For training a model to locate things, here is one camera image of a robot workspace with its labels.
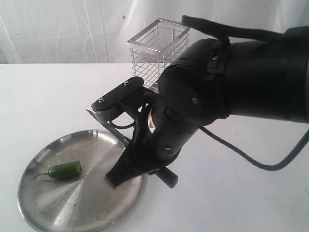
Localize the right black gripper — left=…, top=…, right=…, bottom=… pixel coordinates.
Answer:
left=105, top=95, right=198, bottom=189

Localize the black handled knife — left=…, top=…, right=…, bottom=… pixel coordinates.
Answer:
left=86, top=109, right=178, bottom=189

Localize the green chili pepper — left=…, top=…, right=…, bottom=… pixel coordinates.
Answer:
left=32, top=160, right=82, bottom=180

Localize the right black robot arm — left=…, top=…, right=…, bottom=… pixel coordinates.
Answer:
left=105, top=26, right=309, bottom=188

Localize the round steel plate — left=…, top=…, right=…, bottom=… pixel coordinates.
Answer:
left=17, top=130, right=147, bottom=232

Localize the white backdrop curtain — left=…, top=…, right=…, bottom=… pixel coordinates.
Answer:
left=0, top=0, right=309, bottom=64

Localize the wire mesh utensil holder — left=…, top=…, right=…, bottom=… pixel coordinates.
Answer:
left=127, top=18, right=190, bottom=93

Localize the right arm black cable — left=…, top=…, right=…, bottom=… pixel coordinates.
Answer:
left=181, top=14, right=309, bottom=171

